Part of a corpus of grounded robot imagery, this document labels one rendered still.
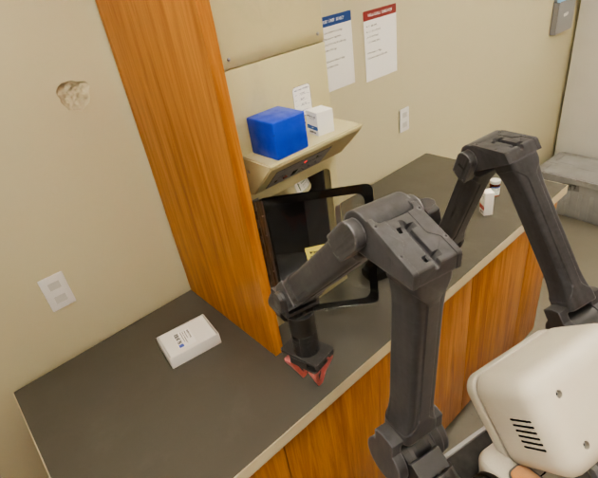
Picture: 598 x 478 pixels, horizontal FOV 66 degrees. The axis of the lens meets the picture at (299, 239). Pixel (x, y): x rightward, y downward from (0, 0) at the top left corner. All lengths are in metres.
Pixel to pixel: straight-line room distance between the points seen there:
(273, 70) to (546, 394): 0.88
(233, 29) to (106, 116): 0.51
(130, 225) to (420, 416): 1.11
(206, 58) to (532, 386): 0.79
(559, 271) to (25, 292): 1.35
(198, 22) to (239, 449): 0.94
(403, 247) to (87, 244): 1.15
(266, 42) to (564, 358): 0.88
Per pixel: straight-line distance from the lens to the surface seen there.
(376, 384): 1.49
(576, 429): 0.75
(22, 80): 1.38
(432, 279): 0.53
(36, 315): 1.57
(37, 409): 1.54
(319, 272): 0.73
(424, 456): 0.77
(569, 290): 0.99
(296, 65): 1.22
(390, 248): 0.52
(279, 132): 1.07
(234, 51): 1.11
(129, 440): 1.32
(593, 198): 3.76
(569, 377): 0.75
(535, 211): 0.93
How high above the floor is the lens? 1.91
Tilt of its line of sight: 32 degrees down
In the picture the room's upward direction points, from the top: 9 degrees counter-clockwise
